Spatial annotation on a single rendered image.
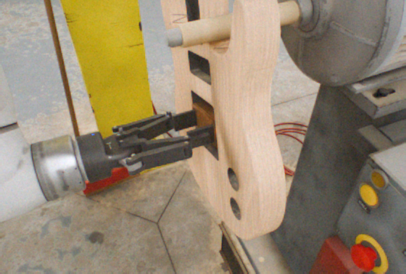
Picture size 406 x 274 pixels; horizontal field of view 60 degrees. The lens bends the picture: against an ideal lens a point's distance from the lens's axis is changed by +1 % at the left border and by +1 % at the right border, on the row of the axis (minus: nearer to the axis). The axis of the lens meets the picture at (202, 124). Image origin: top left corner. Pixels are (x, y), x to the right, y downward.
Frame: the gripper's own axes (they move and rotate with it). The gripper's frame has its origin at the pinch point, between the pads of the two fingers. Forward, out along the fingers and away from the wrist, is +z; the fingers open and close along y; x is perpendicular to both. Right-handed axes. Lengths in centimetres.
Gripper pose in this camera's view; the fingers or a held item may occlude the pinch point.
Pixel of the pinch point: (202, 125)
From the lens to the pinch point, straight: 60.1
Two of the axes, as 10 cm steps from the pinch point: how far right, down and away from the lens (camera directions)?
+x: -1.2, -8.9, -4.4
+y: 3.8, 3.7, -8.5
